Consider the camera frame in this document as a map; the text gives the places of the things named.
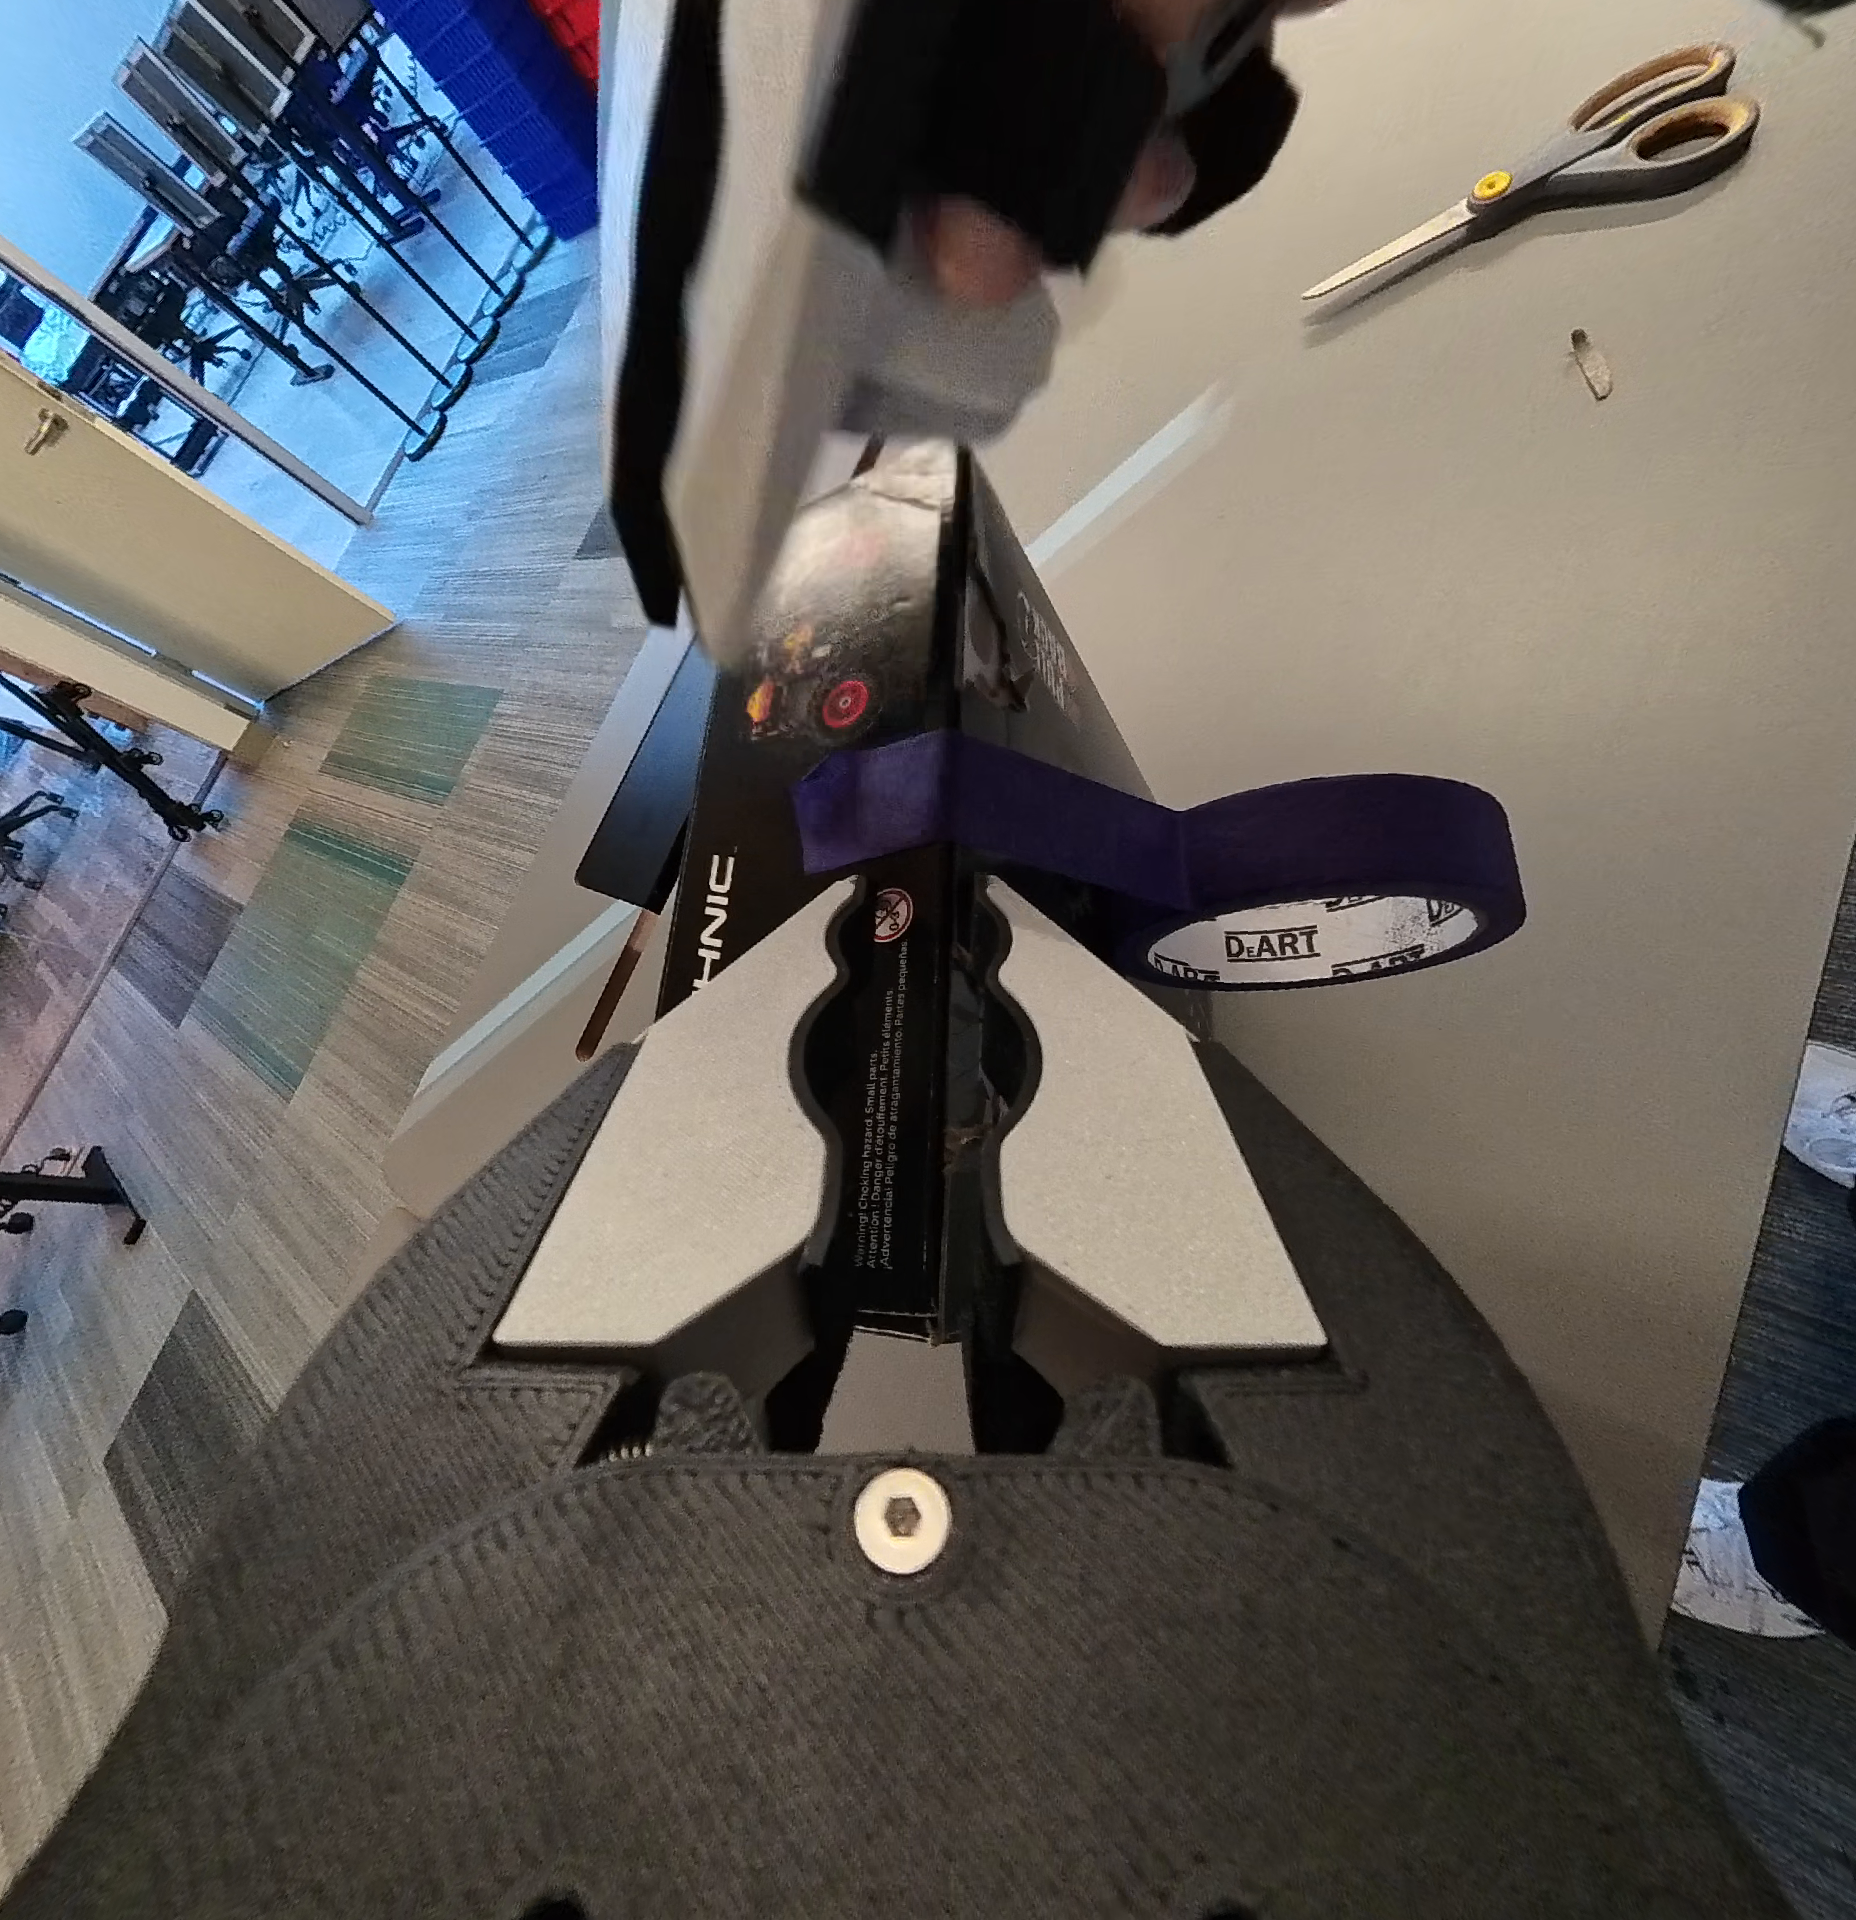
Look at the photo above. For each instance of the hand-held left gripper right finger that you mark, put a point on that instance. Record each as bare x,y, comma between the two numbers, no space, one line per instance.
1171,1202

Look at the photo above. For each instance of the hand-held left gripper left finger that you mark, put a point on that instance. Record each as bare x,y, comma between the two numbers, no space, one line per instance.
658,1202

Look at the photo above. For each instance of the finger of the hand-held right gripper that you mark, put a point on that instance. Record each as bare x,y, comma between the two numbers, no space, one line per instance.
763,375

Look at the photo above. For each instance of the black tractor-print toy box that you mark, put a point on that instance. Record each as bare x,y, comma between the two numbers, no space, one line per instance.
899,1051

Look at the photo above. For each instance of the purple tape roll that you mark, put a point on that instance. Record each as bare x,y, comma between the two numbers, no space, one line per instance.
1317,841

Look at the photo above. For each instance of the grey scissors yellow pivot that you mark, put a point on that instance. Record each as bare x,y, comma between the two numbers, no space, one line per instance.
1542,163

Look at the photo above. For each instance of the person's right hand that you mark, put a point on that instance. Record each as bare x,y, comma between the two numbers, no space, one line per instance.
980,254

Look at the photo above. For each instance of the row of black pole stands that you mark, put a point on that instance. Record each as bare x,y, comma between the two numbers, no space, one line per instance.
436,301

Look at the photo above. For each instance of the stack of red bins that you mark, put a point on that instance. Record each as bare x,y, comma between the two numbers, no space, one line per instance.
568,13

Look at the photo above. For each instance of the black office chair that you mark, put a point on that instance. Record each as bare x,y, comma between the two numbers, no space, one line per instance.
206,301

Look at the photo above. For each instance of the white door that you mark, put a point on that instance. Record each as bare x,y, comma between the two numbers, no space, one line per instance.
192,555

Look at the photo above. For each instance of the person's white shoe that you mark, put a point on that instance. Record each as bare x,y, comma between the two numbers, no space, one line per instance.
1842,1109
1721,1577

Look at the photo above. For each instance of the person's dark trouser leg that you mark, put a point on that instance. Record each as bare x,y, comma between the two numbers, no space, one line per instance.
1831,1515

